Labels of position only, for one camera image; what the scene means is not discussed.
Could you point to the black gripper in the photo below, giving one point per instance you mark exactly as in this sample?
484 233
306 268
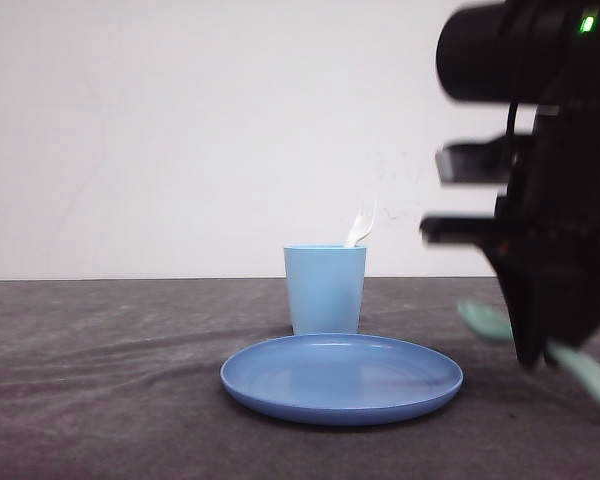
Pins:
550 211

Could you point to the mint green plastic spoon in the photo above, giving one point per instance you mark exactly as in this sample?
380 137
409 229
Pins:
492 325

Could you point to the white plastic fork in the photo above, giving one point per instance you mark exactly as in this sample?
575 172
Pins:
363 224

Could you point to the light blue plastic cup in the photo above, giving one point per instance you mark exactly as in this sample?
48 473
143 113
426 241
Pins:
325 287

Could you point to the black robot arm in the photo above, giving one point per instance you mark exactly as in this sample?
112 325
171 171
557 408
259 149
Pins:
523 53

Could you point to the blue plastic plate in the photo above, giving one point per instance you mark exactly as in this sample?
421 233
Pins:
341 379

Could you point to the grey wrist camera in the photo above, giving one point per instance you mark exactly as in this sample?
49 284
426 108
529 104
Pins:
486 162

